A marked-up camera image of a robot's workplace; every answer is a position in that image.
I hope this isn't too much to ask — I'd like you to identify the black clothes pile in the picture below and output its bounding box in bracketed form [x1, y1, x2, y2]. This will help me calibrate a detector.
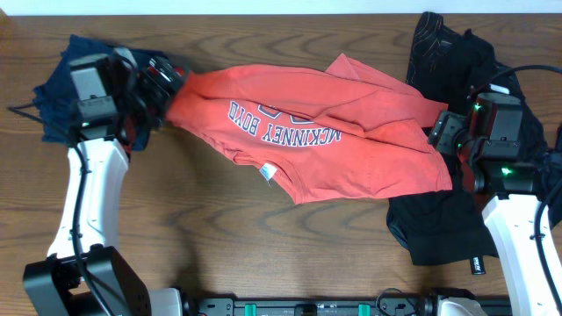
[386, 12, 561, 266]

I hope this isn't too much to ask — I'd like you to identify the orange printed t-shirt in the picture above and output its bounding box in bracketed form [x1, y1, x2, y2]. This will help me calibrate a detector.
[167, 55, 452, 204]

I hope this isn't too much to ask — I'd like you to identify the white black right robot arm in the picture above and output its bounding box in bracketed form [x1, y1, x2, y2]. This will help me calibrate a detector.
[429, 111, 561, 315]

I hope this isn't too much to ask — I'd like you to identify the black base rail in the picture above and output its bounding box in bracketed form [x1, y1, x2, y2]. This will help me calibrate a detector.
[198, 297, 436, 316]

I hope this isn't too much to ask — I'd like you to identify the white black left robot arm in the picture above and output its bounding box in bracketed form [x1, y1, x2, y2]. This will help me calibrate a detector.
[23, 54, 184, 315]

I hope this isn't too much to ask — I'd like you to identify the folded navy blue garment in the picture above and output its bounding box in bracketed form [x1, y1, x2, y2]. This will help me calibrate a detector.
[33, 34, 168, 151]

